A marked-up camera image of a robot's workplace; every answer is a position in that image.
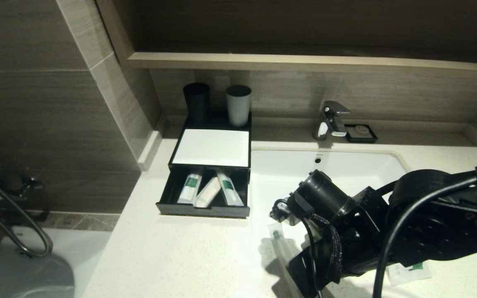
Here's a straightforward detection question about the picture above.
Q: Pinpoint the metal shower hose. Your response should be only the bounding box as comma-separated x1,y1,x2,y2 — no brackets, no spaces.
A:
0,166,54,258

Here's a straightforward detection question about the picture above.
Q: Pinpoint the chrome sink faucet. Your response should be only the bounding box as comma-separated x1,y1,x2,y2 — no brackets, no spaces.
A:
313,101,352,140

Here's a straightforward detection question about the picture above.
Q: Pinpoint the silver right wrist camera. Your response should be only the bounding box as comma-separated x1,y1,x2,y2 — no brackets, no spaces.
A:
269,199,303,227

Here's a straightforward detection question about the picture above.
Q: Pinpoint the white tube packet green label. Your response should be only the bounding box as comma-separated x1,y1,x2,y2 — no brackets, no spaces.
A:
177,173,203,204

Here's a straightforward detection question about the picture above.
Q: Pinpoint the long packet small green mark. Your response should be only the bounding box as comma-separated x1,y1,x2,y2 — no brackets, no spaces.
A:
267,223,305,274

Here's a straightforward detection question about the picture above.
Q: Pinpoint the black amenity box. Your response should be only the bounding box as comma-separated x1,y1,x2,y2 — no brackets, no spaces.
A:
167,111,252,183

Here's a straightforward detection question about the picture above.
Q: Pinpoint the grey cup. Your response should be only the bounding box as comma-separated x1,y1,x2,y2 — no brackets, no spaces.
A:
226,85,252,127

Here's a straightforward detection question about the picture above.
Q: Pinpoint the long packet large green label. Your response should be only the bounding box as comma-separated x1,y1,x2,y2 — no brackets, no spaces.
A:
217,170,244,207

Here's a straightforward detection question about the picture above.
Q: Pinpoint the white sink basin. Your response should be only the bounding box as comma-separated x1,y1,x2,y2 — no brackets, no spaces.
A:
250,143,413,240

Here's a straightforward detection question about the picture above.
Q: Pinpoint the chrome bathtub mixer tap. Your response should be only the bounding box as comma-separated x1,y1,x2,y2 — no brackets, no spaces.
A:
0,176,48,226

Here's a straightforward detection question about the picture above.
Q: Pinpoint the beige flat packet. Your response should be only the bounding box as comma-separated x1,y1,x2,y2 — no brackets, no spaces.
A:
193,177,222,208

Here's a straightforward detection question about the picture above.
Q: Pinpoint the black box drawer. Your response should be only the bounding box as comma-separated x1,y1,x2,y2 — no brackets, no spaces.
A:
156,165,251,219

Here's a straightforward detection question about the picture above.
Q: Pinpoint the black camera cable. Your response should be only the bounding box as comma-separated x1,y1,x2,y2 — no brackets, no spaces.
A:
270,161,477,298

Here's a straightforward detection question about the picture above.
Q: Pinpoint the black cup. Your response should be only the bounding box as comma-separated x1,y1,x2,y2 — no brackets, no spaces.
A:
183,83,210,123

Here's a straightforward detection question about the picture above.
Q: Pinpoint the crumpled shower cap packet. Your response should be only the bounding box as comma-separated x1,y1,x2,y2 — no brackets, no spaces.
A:
387,261,433,286

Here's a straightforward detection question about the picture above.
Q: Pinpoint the white bathtub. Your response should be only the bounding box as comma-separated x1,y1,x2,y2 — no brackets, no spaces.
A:
0,223,113,298

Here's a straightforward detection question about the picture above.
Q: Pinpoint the black soap dish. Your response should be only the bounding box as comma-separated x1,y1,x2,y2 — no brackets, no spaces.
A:
345,124,378,144

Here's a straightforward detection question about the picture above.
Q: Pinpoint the wooden wall shelf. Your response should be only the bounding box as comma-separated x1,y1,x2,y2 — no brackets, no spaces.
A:
128,52,477,81

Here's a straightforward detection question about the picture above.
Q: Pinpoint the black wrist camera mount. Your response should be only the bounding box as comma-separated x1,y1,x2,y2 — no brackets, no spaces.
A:
354,186,390,234

